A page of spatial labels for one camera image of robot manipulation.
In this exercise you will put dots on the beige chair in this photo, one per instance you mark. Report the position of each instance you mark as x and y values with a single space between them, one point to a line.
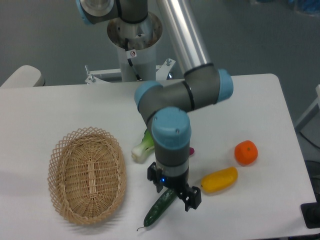
25 76

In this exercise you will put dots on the purple sweet potato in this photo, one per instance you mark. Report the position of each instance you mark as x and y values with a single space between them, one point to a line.
191 151

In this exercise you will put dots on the black device at table edge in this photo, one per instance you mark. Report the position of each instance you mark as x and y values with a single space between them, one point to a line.
311 214

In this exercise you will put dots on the dark green cucumber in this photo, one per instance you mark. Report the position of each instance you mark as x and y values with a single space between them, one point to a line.
158 208

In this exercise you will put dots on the white frame at right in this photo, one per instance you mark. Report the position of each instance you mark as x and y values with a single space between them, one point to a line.
309 113

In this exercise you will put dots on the yellow mango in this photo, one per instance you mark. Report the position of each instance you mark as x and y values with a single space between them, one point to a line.
219 180

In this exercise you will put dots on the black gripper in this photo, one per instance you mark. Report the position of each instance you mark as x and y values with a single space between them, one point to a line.
191 196

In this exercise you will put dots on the green bok choy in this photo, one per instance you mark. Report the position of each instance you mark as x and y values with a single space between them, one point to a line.
140 152

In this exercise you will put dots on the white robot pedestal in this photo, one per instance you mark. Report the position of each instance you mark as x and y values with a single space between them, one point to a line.
135 44

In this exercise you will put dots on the orange tangerine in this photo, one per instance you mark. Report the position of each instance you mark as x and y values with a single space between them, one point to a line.
246 152

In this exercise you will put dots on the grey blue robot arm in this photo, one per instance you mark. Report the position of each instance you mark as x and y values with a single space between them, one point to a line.
164 109

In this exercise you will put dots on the woven wicker basket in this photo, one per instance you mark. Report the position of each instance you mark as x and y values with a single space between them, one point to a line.
87 176

